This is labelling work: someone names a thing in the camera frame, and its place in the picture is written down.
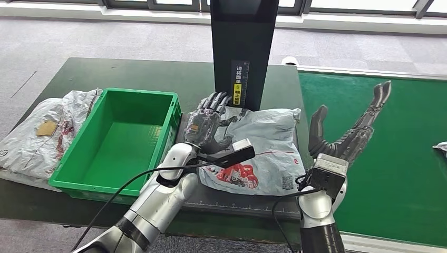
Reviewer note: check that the white crate label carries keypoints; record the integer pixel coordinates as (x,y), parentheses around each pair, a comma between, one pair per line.
(167,146)

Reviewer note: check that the green plastic crate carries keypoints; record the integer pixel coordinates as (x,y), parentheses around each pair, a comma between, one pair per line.
(115,146)

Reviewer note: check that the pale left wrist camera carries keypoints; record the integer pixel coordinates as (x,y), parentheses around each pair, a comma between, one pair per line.
(241,152)

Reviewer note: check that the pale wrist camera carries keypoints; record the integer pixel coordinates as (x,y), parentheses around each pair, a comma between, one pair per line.
(241,152)
(328,174)

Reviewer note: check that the dark window frame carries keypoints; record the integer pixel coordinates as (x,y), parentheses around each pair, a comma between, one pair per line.
(174,6)

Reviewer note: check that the plain grey parcel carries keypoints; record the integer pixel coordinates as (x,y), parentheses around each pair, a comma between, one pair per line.
(441,148)

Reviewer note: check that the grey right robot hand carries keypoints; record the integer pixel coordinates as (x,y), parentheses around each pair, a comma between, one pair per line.
(345,143)

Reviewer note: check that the dark green table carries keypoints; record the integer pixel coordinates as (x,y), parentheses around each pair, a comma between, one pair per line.
(139,77)

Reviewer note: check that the grey parcel with red print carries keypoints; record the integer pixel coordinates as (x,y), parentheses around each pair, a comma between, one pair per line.
(272,146)

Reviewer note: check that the grey parcel with brown patch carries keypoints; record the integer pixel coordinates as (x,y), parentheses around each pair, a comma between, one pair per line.
(31,150)

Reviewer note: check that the green conveyor belt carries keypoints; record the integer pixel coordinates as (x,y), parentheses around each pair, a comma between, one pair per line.
(384,195)

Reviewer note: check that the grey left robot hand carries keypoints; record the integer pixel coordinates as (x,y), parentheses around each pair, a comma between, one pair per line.
(200,131)

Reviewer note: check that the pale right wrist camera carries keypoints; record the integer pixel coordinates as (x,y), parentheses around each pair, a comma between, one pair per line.
(328,174)

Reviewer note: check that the black inbound scanning machine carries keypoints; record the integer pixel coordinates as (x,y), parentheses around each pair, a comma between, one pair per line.
(241,42)

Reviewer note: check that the black and yellow machine sticker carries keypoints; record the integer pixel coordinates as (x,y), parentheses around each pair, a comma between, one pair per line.
(239,83)

